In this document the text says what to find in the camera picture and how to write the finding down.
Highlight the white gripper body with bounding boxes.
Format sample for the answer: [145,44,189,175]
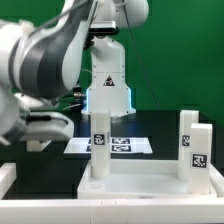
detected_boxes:
[24,112,74,141]

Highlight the white desk top tray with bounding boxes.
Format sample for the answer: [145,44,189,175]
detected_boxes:
[77,159,224,200]

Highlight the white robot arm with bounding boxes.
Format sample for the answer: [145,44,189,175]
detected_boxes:
[0,0,149,146]

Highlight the fiducial marker sheet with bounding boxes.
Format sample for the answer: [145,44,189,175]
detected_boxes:
[65,137,153,154]

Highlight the black cables on table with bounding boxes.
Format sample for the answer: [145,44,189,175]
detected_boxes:
[56,93,88,111]

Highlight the white left rail block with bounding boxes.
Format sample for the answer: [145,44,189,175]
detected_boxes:
[0,163,16,200]

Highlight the white front rail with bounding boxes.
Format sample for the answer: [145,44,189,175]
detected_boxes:
[0,198,224,224]

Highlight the grey depth camera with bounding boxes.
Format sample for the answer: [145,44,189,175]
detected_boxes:
[90,21,119,36]

